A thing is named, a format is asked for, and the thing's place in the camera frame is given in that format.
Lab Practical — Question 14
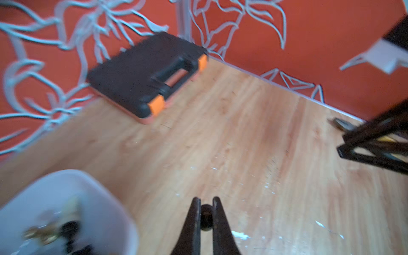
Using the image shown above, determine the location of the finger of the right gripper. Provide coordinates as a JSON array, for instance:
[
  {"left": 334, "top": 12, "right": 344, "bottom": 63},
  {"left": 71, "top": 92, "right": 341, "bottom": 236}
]
[
  {"left": 337, "top": 141, "right": 408, "bottom": 175},
  {"left": 343, "top": 100, "right": 408, "bottom": 143}
]

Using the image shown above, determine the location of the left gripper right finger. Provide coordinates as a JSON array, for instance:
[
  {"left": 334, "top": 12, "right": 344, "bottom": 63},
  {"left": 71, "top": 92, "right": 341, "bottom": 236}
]
[{"left": 212, "top": 197, "right": 241, "bottom": 255}]

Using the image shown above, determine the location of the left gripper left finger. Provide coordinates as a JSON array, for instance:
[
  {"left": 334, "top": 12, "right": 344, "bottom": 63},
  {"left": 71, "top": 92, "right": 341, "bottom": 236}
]
[{"left": 171, "top": 197, "right": 201, "bottom": 255}]

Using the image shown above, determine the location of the black piece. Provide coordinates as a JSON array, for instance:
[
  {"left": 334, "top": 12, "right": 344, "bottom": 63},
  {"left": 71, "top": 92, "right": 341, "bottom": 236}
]
[{"left": 59, "top": 221, "right": 93, "bottom": 255}]

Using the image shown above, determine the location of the gold and black pawn pair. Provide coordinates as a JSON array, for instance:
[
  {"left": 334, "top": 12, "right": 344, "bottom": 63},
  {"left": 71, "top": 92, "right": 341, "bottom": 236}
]
[{"left": 22, "top": 223, "right": 60, "bottom": 245}]

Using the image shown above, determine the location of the white plastic storage box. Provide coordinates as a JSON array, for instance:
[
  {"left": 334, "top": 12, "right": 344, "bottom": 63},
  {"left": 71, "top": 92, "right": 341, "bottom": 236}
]
[{"left": 1, "top": 170, "right": 139, "bottom": 255}]

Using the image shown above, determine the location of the black tool case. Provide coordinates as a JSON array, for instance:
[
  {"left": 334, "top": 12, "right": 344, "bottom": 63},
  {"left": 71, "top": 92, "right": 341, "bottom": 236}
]
[{"left": 87, "top": 32, "right": 208, "bottom": 124}]

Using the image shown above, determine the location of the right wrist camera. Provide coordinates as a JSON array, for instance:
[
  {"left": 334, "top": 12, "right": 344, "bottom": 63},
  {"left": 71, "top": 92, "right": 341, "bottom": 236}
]
[{"left": 340, "top": 17, "right": 408, "bottom": 75}]

